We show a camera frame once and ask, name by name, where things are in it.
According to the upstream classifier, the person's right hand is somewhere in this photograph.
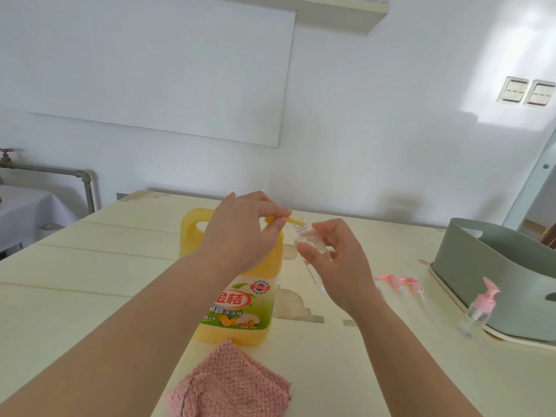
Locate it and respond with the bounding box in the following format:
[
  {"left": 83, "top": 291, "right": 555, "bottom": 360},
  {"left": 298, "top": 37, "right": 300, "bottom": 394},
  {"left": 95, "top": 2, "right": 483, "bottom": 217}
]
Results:
[{"left": 297, "top": 218, "right": 382, "bottom": 320}]

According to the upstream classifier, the person's left hand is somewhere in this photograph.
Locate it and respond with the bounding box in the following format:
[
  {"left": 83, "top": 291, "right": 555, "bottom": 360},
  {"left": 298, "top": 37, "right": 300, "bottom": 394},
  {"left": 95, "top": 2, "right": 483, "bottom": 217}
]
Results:
[{"left": 197, "top": 191, "right": 292, "bottom": 274}]

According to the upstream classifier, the yellow detergent jug with pump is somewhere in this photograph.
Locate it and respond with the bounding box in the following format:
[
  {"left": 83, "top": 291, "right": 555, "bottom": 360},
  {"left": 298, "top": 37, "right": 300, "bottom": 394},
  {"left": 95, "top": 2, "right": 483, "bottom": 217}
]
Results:
[{"left": 179, "top": 207, "right": 307, "bottom": 347}]

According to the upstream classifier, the small clear plastic bottle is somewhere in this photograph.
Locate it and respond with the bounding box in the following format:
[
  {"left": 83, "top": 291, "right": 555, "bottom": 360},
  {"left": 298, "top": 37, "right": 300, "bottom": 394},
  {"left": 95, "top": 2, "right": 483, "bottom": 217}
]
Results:
[
  {"left": 293, "top": 220, "right": 331, "bottom": 294},
  {"left": 456, "top": 301, "right": 489, "bottom": 339}
]

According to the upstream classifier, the grey-green plastic basket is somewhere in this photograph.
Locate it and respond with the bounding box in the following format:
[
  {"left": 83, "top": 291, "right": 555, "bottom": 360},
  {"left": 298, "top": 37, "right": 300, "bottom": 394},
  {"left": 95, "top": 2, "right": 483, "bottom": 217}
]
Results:
[{"left": 432, "top": 217, "right": 556, "bottom": 343}]

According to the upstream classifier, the pink textured cloth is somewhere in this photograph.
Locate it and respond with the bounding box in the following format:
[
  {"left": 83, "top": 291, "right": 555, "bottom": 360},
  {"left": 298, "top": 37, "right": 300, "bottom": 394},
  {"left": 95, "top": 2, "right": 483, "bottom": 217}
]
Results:
[{"left": 168, "top": 339, "right": 292, "bottom": 417}]

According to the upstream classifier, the person's right forearm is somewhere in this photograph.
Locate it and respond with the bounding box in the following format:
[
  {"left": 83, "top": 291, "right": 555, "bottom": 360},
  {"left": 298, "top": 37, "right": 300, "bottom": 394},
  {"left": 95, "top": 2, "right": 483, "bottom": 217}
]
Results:
[{"left": 352, "top": 299, "right": 483, "bottom": 417}]

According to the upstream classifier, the person's left forearm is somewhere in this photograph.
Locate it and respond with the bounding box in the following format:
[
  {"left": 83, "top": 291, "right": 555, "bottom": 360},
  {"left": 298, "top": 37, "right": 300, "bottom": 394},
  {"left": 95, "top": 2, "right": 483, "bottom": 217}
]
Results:
[{"left": 0, "top": 251, "right": 244, "bottom": 417}]

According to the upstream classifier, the grey metal pipe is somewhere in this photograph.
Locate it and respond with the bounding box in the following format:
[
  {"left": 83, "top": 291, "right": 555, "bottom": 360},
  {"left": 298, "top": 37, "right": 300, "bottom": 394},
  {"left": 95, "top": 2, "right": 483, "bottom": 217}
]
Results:
[{"left": 0, "top": 162, "right": 96, "bottom": 213}]

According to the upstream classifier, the white tablecloth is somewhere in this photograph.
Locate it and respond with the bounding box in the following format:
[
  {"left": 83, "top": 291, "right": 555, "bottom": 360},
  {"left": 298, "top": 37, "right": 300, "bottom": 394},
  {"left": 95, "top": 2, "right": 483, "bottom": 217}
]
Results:
[{"left": 0, "top": 185, "right": 77, "bottom": 253}]

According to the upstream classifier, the white wall board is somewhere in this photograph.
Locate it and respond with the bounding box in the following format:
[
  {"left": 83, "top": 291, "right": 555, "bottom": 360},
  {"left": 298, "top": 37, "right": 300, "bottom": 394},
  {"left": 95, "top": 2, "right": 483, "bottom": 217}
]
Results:
[{"left": 21, "top": 0, "right": 297, "bottom": 148}]

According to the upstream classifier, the white door frame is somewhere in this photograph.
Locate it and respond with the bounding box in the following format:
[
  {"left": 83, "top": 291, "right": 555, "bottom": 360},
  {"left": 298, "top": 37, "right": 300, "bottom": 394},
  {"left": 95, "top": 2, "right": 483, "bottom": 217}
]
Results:
[{"left": 503, "top": 125, "right": 556, "bottom": 233}]

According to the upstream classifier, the white wall switch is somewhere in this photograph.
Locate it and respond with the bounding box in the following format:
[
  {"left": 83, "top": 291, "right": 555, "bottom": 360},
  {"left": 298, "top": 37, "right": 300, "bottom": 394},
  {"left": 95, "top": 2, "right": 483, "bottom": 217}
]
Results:
[
  {"left": 523, "top": 79, "right": 556, "bottom": 107},
  {"left": 496, "top": 75, "right": 530, "bottom": 104}
]

